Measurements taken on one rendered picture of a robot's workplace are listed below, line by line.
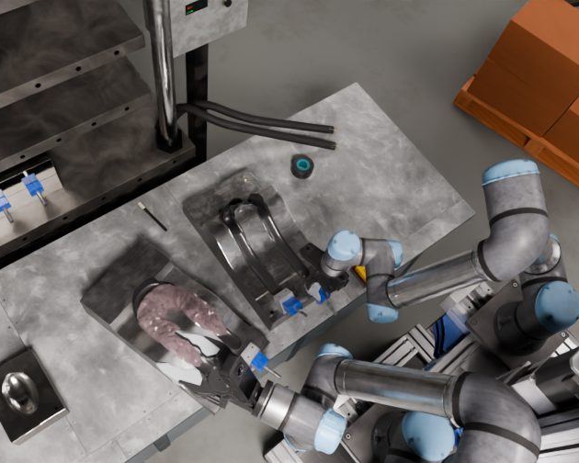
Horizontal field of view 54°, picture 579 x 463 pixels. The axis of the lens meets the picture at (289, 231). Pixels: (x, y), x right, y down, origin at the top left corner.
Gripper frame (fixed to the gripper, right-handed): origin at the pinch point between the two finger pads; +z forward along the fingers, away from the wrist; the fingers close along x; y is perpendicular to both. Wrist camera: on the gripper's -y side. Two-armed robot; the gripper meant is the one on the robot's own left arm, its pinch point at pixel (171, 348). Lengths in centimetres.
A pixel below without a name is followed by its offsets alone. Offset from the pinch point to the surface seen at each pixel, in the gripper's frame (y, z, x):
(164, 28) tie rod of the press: -1, 46, 77
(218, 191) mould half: 50, 23, 73
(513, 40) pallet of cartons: 58, -57, 239
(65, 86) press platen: 32, 77, 71
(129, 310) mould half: 54, 26, 23
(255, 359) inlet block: 55, -13, 28
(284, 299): 47, -13, 45
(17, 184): 49, 76, 42
